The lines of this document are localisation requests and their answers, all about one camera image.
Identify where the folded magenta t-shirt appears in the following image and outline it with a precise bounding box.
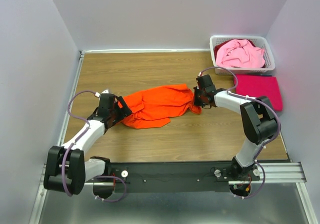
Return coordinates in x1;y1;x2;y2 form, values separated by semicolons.
235;75;284;112

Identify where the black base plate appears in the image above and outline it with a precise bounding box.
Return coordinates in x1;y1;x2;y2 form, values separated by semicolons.
92;161;260;201

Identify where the aluminium frame rail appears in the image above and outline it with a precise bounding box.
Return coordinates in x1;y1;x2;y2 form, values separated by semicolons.
30;161;317;224

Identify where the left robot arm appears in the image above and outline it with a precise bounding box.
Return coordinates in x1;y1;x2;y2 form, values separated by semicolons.
43;90;132;196

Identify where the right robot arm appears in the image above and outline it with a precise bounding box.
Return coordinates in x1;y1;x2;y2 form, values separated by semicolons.
193;74;281;180

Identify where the pink t-shirt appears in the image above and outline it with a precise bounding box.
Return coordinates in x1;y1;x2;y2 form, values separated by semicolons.
215;39;266;68

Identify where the white plastic basket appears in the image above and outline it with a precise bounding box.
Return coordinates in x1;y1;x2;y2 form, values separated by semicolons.
209;35;276;74

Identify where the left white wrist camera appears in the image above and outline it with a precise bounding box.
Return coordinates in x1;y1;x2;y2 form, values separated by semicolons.
94;89;110;98

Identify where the orange t-shirt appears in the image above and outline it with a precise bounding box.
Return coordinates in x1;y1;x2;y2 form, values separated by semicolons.
121;84;202;129

